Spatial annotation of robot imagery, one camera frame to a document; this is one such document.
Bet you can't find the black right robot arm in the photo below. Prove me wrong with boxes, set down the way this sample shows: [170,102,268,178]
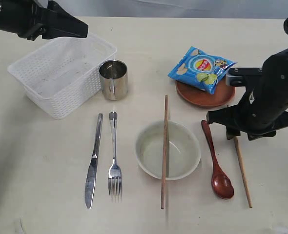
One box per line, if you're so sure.
[206,49,288,140]

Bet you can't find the blue chips bag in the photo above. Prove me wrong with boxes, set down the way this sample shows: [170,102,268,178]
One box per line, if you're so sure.
[168,46,236,95]

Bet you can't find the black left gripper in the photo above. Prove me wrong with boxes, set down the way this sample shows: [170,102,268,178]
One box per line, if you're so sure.
[17,0,88,41]

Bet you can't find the steel fork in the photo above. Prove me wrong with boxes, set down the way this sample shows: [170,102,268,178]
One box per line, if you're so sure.
[108,112,122,198]

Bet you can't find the cream ceramic bowl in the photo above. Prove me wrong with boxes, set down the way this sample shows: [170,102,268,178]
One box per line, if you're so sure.
[135,120,201,181]

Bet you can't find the white woven plastic basket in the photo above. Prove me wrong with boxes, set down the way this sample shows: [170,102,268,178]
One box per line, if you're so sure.
[7,33,117,119]

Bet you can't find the brown red plate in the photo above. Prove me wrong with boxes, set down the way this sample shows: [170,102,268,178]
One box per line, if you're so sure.
[175,78,235,109]

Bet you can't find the wooden chopstick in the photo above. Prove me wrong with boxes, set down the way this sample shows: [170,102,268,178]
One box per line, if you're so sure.
[233,136,252,208]
[161,95,168,210]

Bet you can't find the dark red wooden spoon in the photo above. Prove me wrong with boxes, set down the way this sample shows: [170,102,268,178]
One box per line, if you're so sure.
[201,120,234,199]

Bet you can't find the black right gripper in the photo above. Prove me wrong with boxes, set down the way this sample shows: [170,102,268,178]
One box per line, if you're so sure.
[206,49,288,140]

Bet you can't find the steel table knife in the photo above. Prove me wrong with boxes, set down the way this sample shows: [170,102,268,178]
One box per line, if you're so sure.
[84,114,103,209]

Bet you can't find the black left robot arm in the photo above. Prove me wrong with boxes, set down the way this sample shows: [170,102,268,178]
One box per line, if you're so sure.
[0,0,88,41]

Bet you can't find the shiny steel cup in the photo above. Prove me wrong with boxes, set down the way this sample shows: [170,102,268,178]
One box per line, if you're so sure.
[99,59,128,101]

